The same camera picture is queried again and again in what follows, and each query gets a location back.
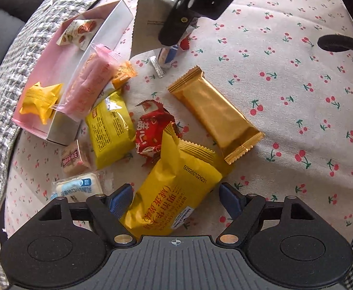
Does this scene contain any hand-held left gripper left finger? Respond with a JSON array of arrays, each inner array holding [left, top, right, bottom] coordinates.
[[39, 184, 138, 247]]

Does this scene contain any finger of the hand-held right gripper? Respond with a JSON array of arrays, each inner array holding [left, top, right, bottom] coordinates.
[[158, 0, 200, 45]]

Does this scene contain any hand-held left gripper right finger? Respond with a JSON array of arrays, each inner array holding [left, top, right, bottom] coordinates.
[[215, 183, 316, 247]]

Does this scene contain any beige serrated snack packet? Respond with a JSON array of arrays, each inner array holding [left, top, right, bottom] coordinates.
[[130, 0, 177, 60]]

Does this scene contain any white blue striped packet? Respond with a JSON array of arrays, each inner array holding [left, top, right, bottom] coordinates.
[[157, 26, 198, 68]]

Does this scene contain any large yellow snack packet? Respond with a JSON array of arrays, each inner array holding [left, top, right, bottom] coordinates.
[[119, 122, 233, 239]]

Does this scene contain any yellow labelled snack packet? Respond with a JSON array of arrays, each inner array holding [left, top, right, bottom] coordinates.
[[85, 88, 136, 170]]

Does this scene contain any gold foil snack packet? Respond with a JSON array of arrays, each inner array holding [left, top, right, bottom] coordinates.
[[167, 66, 265, 165]]

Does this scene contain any pink cardboard box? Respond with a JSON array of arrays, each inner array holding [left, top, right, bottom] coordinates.
[[12, 0, 135, 146]]

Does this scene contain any white blue cookie packet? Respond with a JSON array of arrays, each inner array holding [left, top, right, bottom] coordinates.
[[51, 171, 104, 203]]

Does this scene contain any small silver packet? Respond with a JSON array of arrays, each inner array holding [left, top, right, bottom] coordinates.
[[149, 56, 166, 79]]

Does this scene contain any small brown snack packet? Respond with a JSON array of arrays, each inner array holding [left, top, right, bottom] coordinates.
[[60, 140, 93, 177]]

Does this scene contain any small orange snack packet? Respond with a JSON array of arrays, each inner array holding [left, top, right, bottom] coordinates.
[[111, 61, 137, 89]]

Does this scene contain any pink wafer packet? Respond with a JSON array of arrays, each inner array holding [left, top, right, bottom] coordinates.
[[54, 44, 121, 120]]

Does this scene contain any cherry print tablecloth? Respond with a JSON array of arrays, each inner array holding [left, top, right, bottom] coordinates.
[[3, 0, 353, 248]]

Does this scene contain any small yellow pillow packet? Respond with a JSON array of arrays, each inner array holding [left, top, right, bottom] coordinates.
[[19, 81, 63, 125]]

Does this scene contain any grey checked blanket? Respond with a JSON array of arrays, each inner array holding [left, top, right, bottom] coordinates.
[[0, 0, 125, 287]]

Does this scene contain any dark grey sofa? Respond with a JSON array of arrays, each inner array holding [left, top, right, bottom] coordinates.
[[0, 0, 71, 97]]

